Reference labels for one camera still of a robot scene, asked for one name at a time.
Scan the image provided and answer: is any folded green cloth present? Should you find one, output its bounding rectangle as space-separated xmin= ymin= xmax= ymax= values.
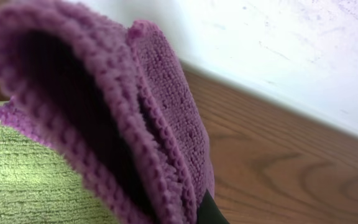
xmin=0 ymin=101 xmax=119 ymax=224

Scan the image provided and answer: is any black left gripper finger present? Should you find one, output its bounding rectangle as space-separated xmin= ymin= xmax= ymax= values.
xmin=196 ymin=190 xmax=229 ymax=224

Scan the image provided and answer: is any purple microfiber cloth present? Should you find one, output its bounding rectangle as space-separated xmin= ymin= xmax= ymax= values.
xmin=0 ymin=1 xmax=214 ymax=223

